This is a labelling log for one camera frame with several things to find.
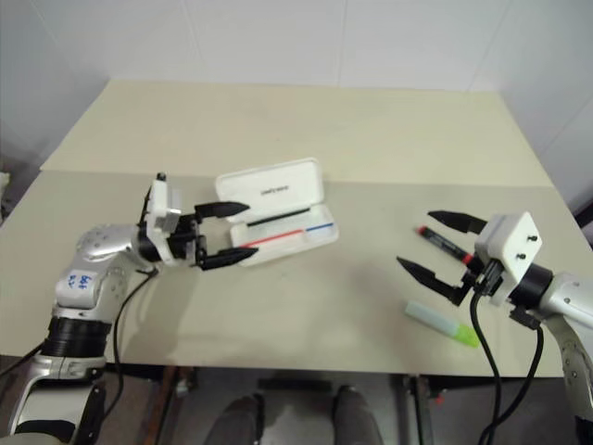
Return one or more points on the white plastic pencil case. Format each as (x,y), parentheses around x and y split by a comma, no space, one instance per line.
(278,185)

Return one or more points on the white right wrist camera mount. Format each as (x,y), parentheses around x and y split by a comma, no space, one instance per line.
(514,241)

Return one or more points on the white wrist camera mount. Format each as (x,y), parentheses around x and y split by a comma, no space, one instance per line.
(514,241)
(162,199)

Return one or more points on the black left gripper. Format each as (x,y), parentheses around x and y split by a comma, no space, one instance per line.
(187,236)

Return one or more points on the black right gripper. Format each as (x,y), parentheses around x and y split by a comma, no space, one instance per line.
(484,278)

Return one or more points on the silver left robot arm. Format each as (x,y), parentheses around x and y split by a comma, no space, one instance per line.
(92,245)

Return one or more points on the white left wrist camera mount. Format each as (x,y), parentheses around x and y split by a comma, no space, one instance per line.
(162,199)

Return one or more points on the dark grey rounded shape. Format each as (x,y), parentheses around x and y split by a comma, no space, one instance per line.
(357,417)
(238,422)

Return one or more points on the black marker with red cap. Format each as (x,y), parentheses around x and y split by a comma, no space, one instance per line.
(440,241)

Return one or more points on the white bundled object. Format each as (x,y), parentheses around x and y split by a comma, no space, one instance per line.
(3,194)

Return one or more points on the thin black pen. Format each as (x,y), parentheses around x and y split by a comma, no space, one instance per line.
(278,217)

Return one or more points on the green highlighter with pale cap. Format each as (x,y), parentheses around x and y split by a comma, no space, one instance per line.
(435,320)

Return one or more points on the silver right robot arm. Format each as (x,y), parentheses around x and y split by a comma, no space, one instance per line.
(570,296)

